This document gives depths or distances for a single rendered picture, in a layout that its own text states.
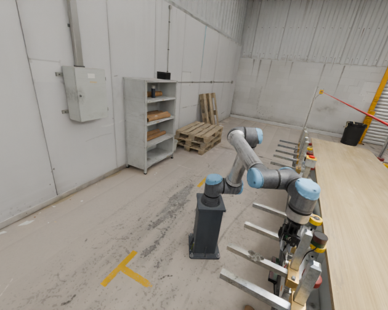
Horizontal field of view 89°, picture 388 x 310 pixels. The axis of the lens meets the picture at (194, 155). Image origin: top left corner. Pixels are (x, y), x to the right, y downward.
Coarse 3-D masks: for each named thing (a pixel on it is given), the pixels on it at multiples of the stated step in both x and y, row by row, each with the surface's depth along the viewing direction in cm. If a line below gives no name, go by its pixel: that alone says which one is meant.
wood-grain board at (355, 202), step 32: (320, 160) 236; (352, 160) 248; (320, 192) 166; (352, 192) 172; (384, 192) 177; (352, 224) 131; (384, 224) 135; (352, 256) 106; (384, 256) 108; (352, 288) 89; (384, 288) 91
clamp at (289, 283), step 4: (288, 264) 101; (288, 268) 99; (288, 272) 97; (292, 272) 97; (296, 272) 97; (288, 276) 95; (296, 276) 95; (288, 280) 94; (292, 280) 93; (296, 280) 93; (288, 284) 95; (292, 284) 94; (296, 284) 93
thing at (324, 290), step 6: (312, 174) 249; (312, 180) 237; (318, 204) 175; (318, 210) 169; (318, 228) 154; (324, 252) 126; (318, 258) 133; (324, 258) 124; (324, 264) 120; (324, 270) 117; (324, 276) 115; (324, 282) 112; (324, 288) 110; (324, 294) 107; (324, 300) 105; (330, 300) 98; (324, 306) 103; (330, 306) 96
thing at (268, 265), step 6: (228, 246) 109; (234, 246) 110; (234, 252) 109; (240, 252) 107; (246, 252) 107; (246, 258) 106; (258, 264) 104; (264, 264) 102; (270, 264) 101; (276, 264) 102; (270, 270) 101; (276, 270) 100; (282, 270) 99; (282, 276) 99; (300, 276) 97
